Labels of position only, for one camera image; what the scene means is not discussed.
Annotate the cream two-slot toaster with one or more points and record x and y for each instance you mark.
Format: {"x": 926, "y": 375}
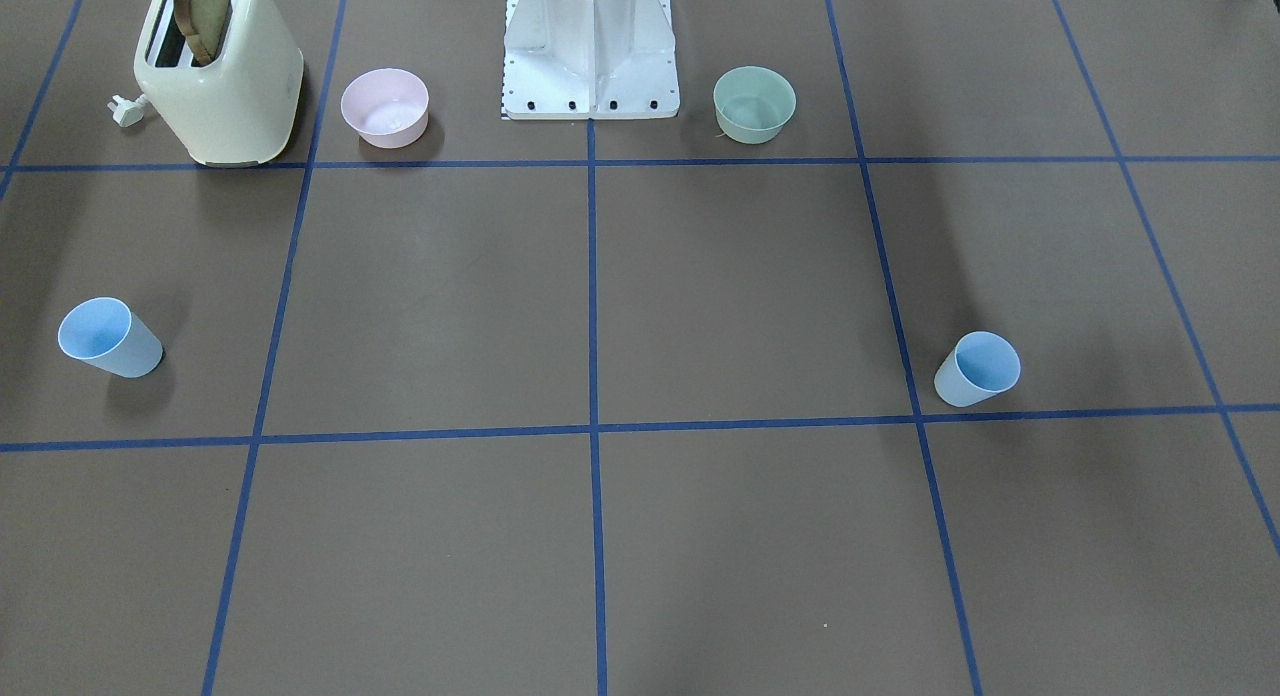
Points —
{"x": 238, "y": 110}

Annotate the pink plastic bowl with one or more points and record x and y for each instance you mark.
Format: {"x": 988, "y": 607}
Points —
{"x": 388, "y": 108}

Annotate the light blue cup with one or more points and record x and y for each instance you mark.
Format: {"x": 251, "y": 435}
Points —
{"x": 107, "y": 334}
{"x": 981, "y": 365}

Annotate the toast slice in toaster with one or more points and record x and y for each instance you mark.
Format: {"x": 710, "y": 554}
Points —
{"x": 203, "y": 24}

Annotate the green plastic bowl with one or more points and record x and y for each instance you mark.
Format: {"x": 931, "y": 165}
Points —
{"x": 753, "y": 104}

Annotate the white toaster power plug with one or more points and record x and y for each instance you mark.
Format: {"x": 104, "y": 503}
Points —
{"x": 128, "y": 112}

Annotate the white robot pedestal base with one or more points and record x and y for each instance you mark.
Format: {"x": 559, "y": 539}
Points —
{"x": 589, "y": 59}

